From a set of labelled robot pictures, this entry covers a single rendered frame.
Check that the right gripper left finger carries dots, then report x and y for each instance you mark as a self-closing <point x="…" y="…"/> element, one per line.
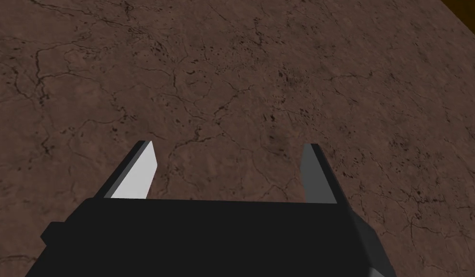
<point x="134" y="177"/>

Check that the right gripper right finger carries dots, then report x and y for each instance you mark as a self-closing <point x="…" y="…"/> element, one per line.
<point x="318" y="179"/>

